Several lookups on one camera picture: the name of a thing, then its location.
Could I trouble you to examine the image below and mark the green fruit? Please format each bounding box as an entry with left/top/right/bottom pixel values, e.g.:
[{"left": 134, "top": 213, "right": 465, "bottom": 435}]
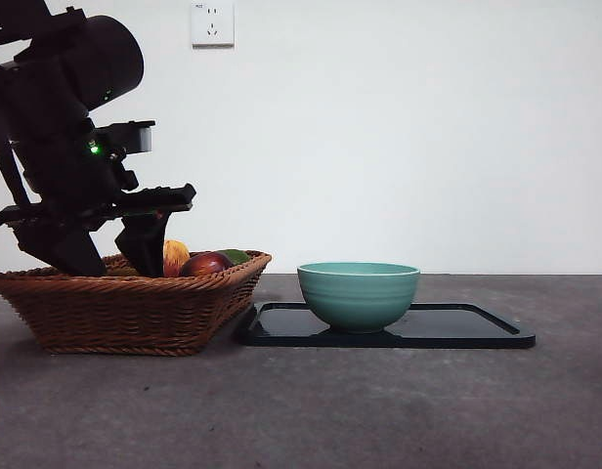
[{"left": 217, "top": 248, "right": 252, "bottom": 268}]

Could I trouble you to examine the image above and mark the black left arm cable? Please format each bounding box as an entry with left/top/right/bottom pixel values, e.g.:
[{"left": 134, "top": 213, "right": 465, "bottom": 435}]
[{"left": 0, "top": 139, "right": 32, "bottom": 206}]

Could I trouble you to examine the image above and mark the teal ceramic bowl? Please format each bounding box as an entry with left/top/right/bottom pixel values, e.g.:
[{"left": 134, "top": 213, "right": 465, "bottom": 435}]
[{"left": 296, "top": 262, "right": 422, "bottom": 336}]

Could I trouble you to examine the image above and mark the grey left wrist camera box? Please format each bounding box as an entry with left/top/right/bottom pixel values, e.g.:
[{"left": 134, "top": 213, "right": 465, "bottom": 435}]
[{"left": 93, "top": 119, "right": 157, "bottom": 155}]

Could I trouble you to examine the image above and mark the brown wicker basket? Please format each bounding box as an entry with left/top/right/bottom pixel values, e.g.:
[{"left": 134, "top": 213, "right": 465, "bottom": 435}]
[{"left": 0, "top": 249, "right": 273, "bottom": 357}]

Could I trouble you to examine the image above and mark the dark red round fruit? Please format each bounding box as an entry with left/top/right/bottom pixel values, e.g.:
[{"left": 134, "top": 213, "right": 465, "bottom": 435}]
[{"left": 179, "top": 251, "right": 234, "bottom": 277}]

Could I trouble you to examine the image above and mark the white wall socket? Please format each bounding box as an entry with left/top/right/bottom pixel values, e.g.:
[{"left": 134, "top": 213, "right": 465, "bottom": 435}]
[{"left": 192, "top": 0, "right": 236, "bottom": 49}]

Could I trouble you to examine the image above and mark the dark green rectangular tray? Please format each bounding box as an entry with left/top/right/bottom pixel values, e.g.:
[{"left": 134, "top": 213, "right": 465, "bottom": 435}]
[{"left": 235, "top": 301, "right": 537, "bottom": 350}]

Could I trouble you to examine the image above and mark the red yellow streaked apple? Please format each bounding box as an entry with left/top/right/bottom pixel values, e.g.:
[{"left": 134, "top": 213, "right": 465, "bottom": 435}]
[{"left": 162, "top": 238, "right": 192, "bottom": 278}]

